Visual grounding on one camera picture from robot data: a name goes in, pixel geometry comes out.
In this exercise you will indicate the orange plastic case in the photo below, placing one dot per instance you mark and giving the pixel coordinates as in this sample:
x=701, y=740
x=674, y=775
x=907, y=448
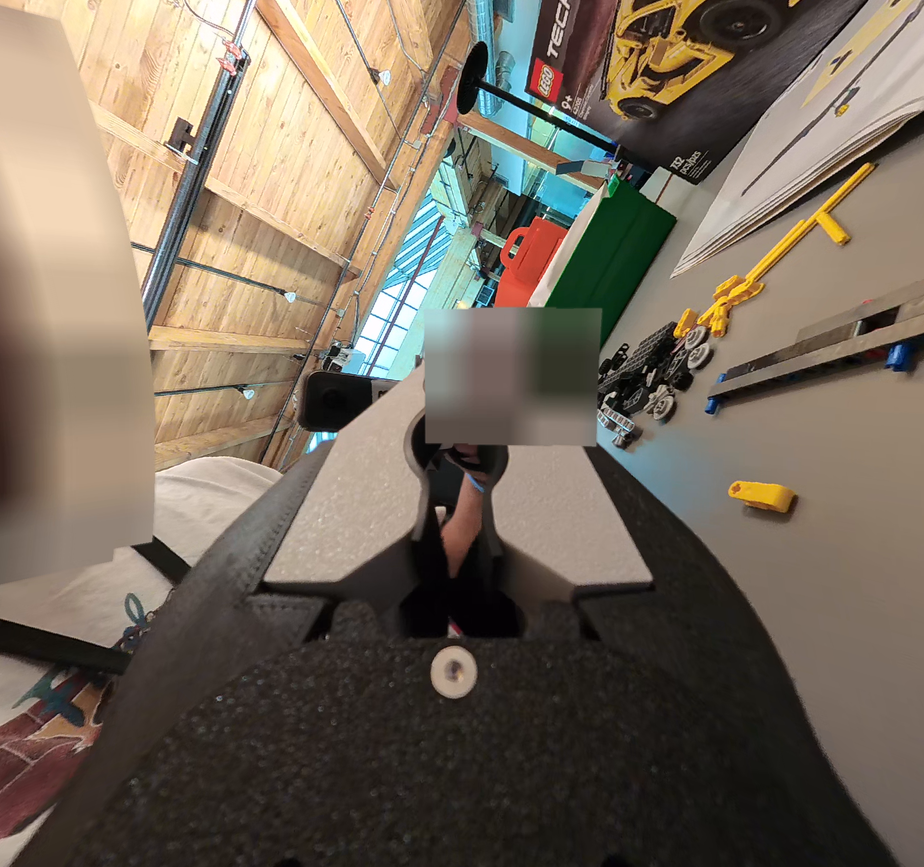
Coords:
x=527, y=261

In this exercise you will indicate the green plastic bin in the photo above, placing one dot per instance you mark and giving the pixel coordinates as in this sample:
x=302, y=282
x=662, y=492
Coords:
x=621, y=261

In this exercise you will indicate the person's left hand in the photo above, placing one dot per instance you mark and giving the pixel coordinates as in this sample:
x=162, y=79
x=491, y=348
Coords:
x=468, y=459

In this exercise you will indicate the white paper sheet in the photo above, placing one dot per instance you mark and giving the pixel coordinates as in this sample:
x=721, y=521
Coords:
x=570, y=246

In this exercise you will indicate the black round object on pole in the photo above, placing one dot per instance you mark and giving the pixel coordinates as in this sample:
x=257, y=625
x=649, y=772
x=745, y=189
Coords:
x=473, y=77

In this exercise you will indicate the cluster of yellow lego pieces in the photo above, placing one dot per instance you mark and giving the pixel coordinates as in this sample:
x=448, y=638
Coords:
x=779, y=261

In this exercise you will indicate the instruction booklet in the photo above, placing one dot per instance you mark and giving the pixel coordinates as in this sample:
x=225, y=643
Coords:
x=830, y=123

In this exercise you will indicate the black ceiling pipe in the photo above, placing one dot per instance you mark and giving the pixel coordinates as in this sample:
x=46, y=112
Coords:
x=195, y=160

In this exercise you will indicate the stack of long black lego beams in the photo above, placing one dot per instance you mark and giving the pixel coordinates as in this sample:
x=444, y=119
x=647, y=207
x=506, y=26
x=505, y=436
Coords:
x=642, y=354

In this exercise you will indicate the long grey lego beam assembly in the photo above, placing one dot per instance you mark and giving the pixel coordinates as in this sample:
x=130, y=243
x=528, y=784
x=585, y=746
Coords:
x=808, y=354

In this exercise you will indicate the blue wristband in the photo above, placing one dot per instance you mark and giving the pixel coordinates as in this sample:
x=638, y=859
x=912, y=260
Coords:
x=476, y=483

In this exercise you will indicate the lego set box with yellow car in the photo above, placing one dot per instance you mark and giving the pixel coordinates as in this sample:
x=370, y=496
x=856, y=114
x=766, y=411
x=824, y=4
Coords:
x=722, y=87

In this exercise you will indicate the person's left forearm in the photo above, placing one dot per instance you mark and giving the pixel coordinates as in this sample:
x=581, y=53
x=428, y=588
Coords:
x=458, y=535

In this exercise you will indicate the white grille box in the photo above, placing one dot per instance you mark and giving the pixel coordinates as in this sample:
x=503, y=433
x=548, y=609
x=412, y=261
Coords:
x=505, y=2

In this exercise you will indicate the yellow lego connector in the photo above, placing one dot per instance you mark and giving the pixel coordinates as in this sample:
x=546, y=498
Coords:
x=765, y=495

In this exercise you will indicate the white ceiling device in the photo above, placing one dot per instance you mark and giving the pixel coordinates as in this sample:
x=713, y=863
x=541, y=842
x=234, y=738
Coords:
x=339, y=356

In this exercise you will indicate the metal ventilation duct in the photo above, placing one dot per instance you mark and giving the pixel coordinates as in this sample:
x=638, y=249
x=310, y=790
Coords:
x=480, y=1

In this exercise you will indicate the light grey lego beam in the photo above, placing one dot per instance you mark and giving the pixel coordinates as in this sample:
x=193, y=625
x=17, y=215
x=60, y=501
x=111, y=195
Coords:
x=615, y=418

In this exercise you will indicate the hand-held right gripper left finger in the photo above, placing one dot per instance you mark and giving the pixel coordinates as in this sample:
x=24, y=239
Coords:
x=346, y=513

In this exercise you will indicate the light grey round lego piece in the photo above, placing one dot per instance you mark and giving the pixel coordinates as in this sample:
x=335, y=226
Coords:
x=660, y=405
x=699, y=347

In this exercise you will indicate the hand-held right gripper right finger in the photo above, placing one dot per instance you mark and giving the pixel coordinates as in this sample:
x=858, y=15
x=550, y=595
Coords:
x=570, y=520

